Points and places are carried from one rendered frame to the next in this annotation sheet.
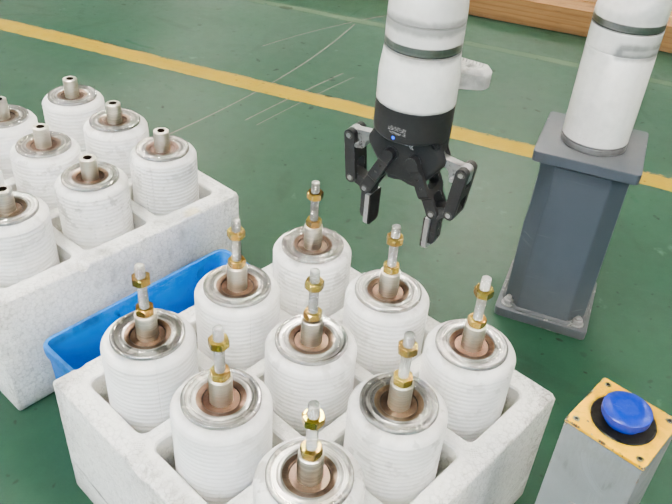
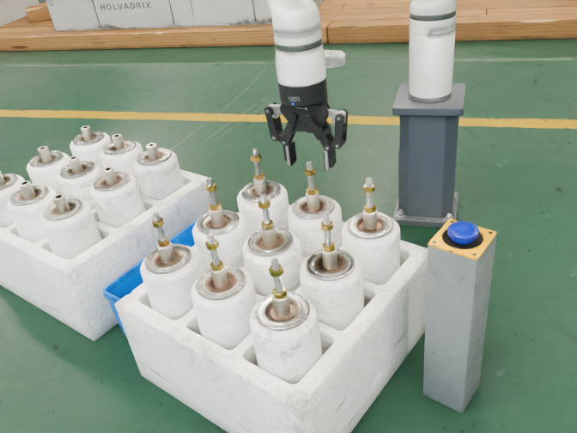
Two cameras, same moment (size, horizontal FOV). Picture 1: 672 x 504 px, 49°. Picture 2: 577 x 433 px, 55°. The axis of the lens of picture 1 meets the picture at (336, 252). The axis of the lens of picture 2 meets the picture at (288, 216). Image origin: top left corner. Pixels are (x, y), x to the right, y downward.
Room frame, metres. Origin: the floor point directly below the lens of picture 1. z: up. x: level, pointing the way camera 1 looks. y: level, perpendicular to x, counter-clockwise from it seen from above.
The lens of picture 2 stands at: (-0.18, -0.02, 0.78)
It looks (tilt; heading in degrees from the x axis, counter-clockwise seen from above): 33 degrees down; 0
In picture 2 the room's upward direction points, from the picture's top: 7 degrees counter-clockwise
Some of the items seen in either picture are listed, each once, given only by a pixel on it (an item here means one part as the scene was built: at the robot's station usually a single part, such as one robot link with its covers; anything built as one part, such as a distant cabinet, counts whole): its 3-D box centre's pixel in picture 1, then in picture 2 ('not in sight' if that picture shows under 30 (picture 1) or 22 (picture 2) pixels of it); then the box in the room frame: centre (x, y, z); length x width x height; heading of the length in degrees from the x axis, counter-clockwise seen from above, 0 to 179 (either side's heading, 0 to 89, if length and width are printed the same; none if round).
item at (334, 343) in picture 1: (311, 339); (270, 241); (0.56, 0.02, 0.25); 0.08 x 0.08 x 0.01
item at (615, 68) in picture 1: (609, 85); (431, 57); (0.96, -0.36, 0.39); 0.09 x 0.09 x 0.17; 69
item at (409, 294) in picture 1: (388, 291); (313, 207); (0.65, -0.06, 0.25); 0.08 x 0.08 x 0.01
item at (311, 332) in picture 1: (311, 330); (269, 235); (0.56, 0.02, 0.26); 0.02 x 0.02 x 0.03
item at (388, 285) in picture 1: (389, 282); (312, 200); (0.65, -0.06, 0.26); 0.02 x 0.02 x 0.03
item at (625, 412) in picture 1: (625, 415); (463, 234); (0.42, -0.25, 0.32); 0.04 x 0.04 x 0.02
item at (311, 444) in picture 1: (312, 435); (277, 282); (0.39, 0.01, 0.30); 0.01 x 0.01 x 0.08
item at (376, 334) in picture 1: (380, 349); (318, 248); (0.65, -0.06, 0.16); 0.10 x 0.10 x 0.18
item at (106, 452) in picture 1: (305, 441); (282, 314); (0.56, 0.02, 0.09); 0.39 x 0.39 x 0.18; 49
